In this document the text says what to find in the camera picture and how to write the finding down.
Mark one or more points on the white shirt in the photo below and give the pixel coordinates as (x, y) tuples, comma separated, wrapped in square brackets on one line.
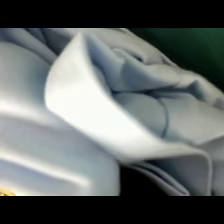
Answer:
[(83, 110)]

